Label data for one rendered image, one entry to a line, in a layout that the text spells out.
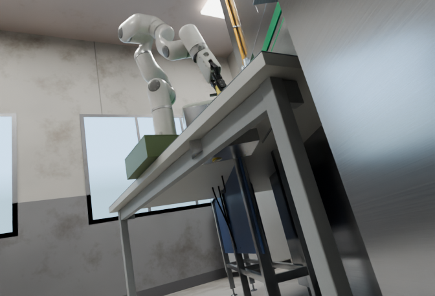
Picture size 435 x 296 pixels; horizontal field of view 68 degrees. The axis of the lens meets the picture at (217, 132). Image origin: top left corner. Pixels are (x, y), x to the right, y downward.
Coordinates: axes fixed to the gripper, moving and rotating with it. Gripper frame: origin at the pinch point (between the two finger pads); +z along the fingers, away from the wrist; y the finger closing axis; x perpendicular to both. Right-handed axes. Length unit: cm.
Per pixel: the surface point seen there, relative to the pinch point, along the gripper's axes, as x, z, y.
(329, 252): 13, 57, -42
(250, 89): 7.4, 19.4, -37.5
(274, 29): -12.8, 2.5, -29.4
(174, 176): 28.3, 19.0, 14.0
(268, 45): -12.9, 2.5, -21.6
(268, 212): -80, 51, 308
